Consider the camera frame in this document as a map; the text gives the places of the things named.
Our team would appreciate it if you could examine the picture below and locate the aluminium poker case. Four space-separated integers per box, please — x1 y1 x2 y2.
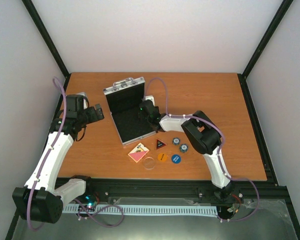
103 76 156 146

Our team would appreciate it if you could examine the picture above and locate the blue green chip stack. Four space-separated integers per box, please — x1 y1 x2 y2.
179 143 189 153
172 137 181 146

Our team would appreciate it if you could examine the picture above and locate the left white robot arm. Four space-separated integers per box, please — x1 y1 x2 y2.
12 92 104 224

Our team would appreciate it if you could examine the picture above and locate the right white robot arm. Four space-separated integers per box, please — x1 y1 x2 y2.
139 100 234 202

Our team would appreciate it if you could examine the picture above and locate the triangular all in button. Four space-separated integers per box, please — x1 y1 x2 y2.
155 138 167 150

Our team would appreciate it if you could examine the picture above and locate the pink yellow card deck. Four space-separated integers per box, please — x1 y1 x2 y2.
128 142 150 163

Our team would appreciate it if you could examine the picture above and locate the orange big blind button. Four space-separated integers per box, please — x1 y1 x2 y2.
157 153 168 162

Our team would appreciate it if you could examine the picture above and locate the clear round dealer button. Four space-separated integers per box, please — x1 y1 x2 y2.
142 157 156 170

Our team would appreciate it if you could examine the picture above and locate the blue small blind button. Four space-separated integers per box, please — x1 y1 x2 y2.
171 154 182 164

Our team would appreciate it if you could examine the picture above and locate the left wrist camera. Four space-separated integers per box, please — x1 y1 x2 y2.
77 92 90 109

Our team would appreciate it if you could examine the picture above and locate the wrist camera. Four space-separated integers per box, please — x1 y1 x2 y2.
77 92 90 109
143 95 155 105

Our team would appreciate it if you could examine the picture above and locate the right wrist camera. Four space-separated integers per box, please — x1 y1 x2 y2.
143 95 155 105

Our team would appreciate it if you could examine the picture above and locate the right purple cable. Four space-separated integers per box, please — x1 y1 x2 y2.
144 77 261 223

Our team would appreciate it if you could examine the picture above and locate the light blue cable duct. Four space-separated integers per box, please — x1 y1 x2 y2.
63 203 219 218

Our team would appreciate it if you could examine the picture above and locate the black aluminium frame rail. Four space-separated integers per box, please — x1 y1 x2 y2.
22 176 291 206

